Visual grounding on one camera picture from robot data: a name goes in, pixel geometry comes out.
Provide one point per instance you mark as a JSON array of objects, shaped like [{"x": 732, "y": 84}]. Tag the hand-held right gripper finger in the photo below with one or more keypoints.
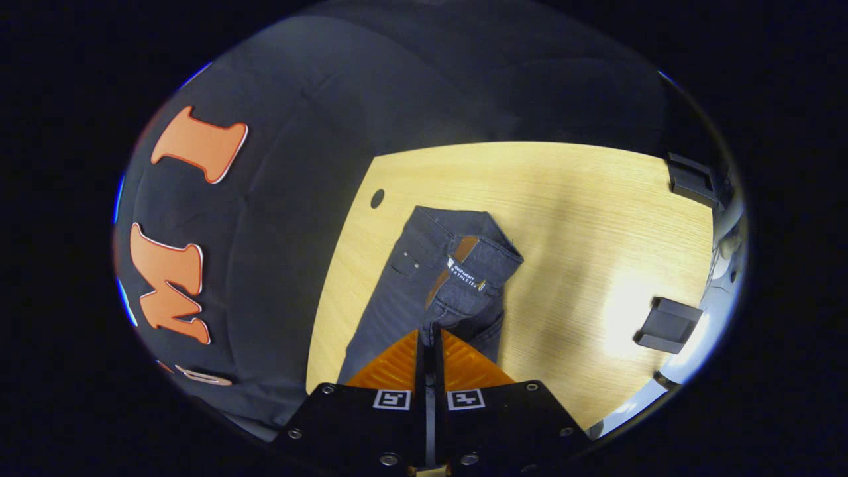
[
  {"x": 438, "y": 381},
  {"x": 423, "y": 381}
]

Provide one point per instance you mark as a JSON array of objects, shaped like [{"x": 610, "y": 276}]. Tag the dark grey jeans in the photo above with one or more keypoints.
[{"x": 411, "y": 291}]

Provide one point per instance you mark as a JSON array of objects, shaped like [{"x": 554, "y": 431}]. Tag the black table clamp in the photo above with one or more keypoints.
[
  {"x": 669, "y": 324},
  {"x": 692, "y": 179}
]

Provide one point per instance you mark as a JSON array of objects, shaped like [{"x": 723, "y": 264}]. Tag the black backdrop cloth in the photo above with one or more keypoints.
[{"x": 298, "y": 132}]

